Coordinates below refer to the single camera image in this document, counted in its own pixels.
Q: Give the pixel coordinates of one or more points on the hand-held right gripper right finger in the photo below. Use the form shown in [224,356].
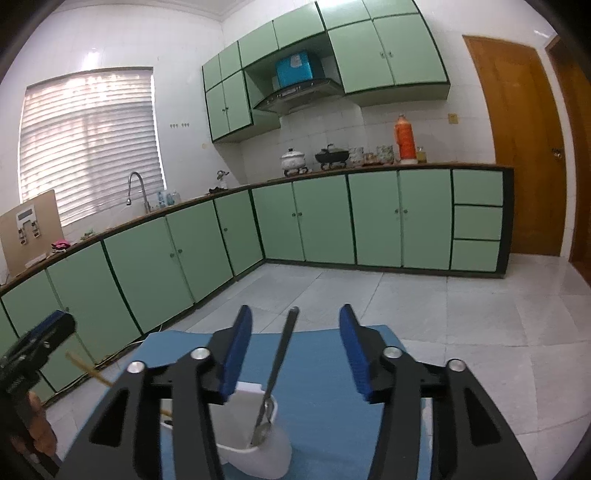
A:
[51,325]

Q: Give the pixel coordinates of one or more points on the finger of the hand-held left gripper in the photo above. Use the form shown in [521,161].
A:
[235,360]
[358,355]

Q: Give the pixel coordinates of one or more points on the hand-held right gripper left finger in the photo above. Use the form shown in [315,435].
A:
[27,371]

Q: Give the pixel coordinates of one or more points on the plain silver spoon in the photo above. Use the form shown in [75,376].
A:
[284,346]

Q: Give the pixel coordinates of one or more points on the wooden chopstick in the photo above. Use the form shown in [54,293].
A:
[92,371]

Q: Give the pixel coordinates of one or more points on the white two-compartment utensil holder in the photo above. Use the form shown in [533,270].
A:
[272,457]

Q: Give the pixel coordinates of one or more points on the person's left hand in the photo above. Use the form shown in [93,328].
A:
[44,429]

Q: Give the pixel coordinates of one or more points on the blue tablecloth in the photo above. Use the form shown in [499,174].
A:
[314,350]

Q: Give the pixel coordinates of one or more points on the red cloth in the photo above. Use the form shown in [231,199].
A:
[60,244]

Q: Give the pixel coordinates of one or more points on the cardboard board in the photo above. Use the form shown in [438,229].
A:
[41,221]

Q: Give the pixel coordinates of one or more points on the green lower kitchen cabinets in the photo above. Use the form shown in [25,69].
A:
[184,254]

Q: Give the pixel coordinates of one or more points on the metal kitchen faucet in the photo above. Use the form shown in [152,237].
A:
[141,184]

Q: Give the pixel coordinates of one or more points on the dish soap bottles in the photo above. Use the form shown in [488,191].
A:
[168,198]

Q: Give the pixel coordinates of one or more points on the small kettle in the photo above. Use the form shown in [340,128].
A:
[222,180]

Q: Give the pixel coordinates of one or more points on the white window blinds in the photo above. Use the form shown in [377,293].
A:
[92,147]

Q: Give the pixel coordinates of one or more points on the gas stove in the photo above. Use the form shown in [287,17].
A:
[295,173]

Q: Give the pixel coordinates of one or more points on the black wok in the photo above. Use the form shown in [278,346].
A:
[332,157]

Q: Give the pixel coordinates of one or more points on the white lidded pot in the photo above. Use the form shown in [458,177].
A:
[293,160]

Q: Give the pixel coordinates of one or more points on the small glass jar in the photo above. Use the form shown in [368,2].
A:
[421,156]

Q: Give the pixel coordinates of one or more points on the orange thermos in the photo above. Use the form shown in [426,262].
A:
[405,141]

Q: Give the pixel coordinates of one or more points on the range hood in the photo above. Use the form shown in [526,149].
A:
[300,94]

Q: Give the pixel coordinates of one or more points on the plain wooden door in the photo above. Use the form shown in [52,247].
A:
[579,184]

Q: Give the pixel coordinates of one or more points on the blue box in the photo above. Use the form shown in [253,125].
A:
[298,69]

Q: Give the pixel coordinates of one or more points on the green wall cabinet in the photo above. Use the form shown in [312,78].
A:
[228,101]
[392,50]

